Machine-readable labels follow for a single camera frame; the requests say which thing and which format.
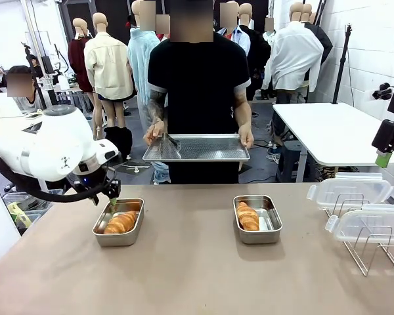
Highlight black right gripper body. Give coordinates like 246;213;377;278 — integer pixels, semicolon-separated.
371;118;394;154

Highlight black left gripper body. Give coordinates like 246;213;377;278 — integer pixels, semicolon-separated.
72;163;111;195

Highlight golden croissant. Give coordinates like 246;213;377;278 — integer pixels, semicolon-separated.
235;201;260;232
103;209;139;235

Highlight stainless steel rectangular container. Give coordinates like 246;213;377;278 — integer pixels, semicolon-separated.
91;198;145;247
232;194;283;245

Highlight metal tongs black handle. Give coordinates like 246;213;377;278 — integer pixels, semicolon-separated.
159;133;182;158

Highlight perforated metal baking tray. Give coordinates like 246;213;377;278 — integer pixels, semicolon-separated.
142;133;251;162

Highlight person's left forearm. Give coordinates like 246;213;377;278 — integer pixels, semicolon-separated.
234;88;253;129

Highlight person's tattooed right forearm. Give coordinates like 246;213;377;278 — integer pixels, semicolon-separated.
146;90;167;125

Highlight person's right hand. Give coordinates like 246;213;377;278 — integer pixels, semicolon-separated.
142;121;167;147

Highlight person's left hand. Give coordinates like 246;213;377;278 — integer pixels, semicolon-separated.
238;123;255;150

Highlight black knob clamp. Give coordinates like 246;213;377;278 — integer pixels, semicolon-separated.
372;82;394;101

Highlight clear plastic clip lid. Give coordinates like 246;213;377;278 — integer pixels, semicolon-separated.
307;173;394;211
324;205;394;243

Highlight black cloth bundle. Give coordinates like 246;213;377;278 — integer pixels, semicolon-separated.
104;126;133;160

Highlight white side table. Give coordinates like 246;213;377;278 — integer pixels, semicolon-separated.
272;102;394;183

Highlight blue jeans legs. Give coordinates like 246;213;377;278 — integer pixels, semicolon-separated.
150;160;171;184

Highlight plastic storage crate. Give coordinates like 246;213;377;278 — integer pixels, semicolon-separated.
1;188;53;237

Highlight black light stand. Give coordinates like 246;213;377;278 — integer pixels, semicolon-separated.
331;22;354;106

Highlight black step stool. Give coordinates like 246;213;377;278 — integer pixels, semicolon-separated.
275;140;305;183

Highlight seated person in grey shirt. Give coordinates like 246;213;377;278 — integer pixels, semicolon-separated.
6;65;52;111

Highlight mannequin in black coat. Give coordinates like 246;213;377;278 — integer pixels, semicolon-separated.
301;3;334;93

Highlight mannequin in cream shirt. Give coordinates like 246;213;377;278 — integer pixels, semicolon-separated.
84;12;135;129

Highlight white desk with phone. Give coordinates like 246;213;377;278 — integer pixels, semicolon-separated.
0;93;43;121

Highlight mannequin in white shirt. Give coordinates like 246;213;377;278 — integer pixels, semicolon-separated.
262;1;324;99

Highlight mannequin in dark red top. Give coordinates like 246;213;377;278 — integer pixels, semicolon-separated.
68;17;96;125

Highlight mannequin in light blue knit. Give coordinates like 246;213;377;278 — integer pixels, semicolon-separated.
127;0;162;138

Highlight person in black t-shirt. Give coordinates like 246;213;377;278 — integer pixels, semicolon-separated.
147;0;252;184

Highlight mannequin in black jacket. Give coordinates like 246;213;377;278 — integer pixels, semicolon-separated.
238;3;272;101

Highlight mannequin in blue collared shirt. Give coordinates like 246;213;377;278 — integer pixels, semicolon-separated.
215;1;252;58

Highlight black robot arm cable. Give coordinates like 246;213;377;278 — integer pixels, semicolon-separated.
0;140;101;207

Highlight metal wire lid rack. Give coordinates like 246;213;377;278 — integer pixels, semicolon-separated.
324;193;394;277

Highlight white floor power cable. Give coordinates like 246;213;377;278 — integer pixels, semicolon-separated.
265;140;285;165

